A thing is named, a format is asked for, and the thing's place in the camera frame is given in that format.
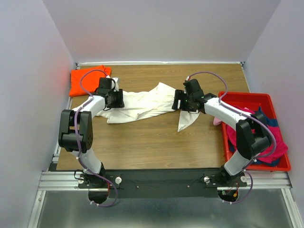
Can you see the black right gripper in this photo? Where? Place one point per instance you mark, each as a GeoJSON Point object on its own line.
{"type": "Point", "coordinates": [179, 95]}

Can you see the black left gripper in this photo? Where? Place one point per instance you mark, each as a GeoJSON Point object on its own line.
{"type": "Point", "coordinates": [119, 102]}

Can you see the white t-shirt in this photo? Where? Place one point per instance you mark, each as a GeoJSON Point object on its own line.
{"type": "Point", "coordinates": [137, 105]}

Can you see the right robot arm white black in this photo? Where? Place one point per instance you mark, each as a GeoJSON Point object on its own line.
{"type": "Point", "coordinates": [253, 136]}

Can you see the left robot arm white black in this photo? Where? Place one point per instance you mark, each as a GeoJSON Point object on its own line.
{"type": "Point", "coordinates": [76, 125]}

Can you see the folded orange t-shirt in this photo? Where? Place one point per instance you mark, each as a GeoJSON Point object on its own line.
{"type": "Point", "coordinates": [90, 82]}

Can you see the light pink t-shirt in bin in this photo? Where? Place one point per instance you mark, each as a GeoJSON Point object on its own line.
{"type": "Point", "coordinates": [216, 121]}

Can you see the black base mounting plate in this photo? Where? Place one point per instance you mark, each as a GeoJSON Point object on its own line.
{"type": "Point", "coordinates": [113, 185]}

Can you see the navy blue t-shirt in bin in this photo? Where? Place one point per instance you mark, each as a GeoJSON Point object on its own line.
{"type": "Point", "coordinates": [269, 120]}

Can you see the magenta t-shirt in bin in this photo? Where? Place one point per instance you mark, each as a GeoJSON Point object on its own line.
{"type": "Point", "coordinates": [278, 142]}

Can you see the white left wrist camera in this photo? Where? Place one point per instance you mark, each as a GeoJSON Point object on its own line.
{"type": "Point", "coordinates": [115, 86]}

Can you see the aluminium extrusion rail frame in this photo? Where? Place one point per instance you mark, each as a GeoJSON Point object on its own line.
{"type": "Point", "coordinates": [60, 203]}

